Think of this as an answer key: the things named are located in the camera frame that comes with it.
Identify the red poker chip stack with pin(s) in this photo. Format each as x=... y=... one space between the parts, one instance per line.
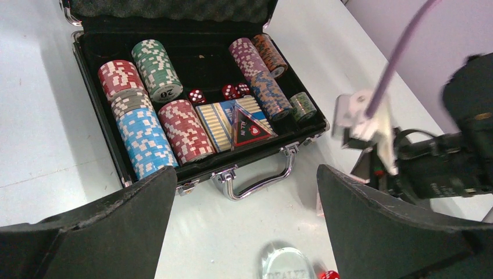
x=185 y=132

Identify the red dice in case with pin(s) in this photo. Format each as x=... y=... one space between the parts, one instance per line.
x=225 y=93

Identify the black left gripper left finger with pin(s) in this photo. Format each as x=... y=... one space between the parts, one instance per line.
x=117 y=236

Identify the black all in triangle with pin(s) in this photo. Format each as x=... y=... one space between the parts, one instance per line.
x=247 y=129

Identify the white grey chip stack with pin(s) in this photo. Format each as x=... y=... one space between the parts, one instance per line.
x=128 y=100

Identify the blue brown chip stack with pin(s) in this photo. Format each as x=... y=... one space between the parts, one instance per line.
x=270 y=95

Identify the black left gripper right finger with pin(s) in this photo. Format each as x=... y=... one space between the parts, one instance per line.
x=374 y=235

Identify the red die near button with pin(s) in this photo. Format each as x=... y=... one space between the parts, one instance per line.
x=331 y=274

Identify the blue card deck in case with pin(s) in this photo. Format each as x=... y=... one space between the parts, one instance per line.
x=217 y=119

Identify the black aluminium poker case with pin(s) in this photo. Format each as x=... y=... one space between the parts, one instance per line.
x=196 y=34

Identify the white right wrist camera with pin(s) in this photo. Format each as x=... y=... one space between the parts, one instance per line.
x=351 y=123

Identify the orange black chip stack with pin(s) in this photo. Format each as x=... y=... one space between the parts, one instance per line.
x=270 y=55

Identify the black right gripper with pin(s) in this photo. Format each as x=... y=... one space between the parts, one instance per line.
x=429 y=166

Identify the green poker chip stack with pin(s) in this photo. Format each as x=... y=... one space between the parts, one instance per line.
x=156 y=70

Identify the small green chip stack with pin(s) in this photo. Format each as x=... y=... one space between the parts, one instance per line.
x=303 y=107

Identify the blue poker chip stack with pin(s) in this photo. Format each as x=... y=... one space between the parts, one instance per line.
x=145 y=142

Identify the clear round dealer button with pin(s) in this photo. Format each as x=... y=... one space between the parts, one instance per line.
x=282 y=260

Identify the small red white stack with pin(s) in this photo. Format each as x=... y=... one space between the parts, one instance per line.
x=119 y=75

